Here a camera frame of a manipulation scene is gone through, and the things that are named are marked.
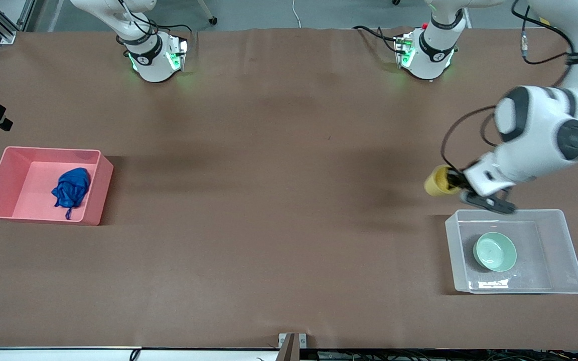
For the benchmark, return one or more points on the brown table cover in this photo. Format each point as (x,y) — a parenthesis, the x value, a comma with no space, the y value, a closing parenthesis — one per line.
(289,225)

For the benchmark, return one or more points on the chair leg with caster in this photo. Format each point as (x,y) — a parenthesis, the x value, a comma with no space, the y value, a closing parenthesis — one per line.
(212,20)

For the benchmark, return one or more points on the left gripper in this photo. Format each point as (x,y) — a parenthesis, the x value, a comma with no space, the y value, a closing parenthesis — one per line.
(455,177)

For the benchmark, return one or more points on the metal table edge bracket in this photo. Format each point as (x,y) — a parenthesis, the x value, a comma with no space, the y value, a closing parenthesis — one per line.
(292,346)

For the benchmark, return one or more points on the pink plastic bin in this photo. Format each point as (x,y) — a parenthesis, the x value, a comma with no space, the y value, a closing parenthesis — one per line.
(33,190)

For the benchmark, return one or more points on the mint green bowl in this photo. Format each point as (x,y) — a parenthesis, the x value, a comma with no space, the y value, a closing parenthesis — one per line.
(494,251)

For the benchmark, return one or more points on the clear plastic box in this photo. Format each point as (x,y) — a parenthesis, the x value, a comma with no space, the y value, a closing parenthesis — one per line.
(565,250)

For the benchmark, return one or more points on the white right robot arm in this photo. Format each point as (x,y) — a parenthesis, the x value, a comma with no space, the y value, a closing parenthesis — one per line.
(151,55)

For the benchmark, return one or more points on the yellow plastic cup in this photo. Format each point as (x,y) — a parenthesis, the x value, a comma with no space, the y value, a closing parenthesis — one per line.
(437,183)

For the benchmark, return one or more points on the blue cloth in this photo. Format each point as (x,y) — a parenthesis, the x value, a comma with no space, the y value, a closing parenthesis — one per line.
(73,188)

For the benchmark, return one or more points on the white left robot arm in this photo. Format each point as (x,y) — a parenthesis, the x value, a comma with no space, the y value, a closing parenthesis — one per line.
(535,125)

